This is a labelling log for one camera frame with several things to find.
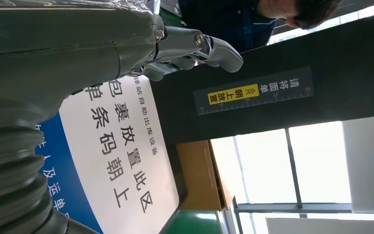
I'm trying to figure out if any blue white weighing platform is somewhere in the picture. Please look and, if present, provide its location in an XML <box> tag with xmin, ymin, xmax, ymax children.
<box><xmin>35</xmin><ymin>75</ymin><xmax>188</xmax><ymax>234</ymax></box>

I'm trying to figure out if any black weighing device column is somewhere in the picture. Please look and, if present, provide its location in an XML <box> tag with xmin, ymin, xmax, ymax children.
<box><xmin>149</xmin><ymin>9</ymin><xmax>374</xmax><ymax>147</ymax></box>

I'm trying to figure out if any person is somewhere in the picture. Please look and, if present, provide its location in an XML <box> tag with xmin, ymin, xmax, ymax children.
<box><xmin>177</xmin><ymin>0</ymin><xmax>343</xmax><ymax>54</ymax></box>

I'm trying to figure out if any brown cardboard box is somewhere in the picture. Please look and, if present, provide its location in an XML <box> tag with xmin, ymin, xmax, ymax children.
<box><xmin>175</xmin><ymin>139</ymin><xmax>235</xmax><ymax>212</ymax></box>

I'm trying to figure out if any yellow black ruler label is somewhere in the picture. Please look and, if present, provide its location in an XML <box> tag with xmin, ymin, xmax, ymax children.
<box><xmin>193</xmin><ymin>66</ymin><xmax>315</xmax><ymax>116</ymax></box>

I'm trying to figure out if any window frame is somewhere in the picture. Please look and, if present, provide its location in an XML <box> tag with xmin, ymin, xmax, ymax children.
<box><xmin>231</xmin><ymin>127</ymin><xmax>353</xmax><ymax>234</ymax></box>

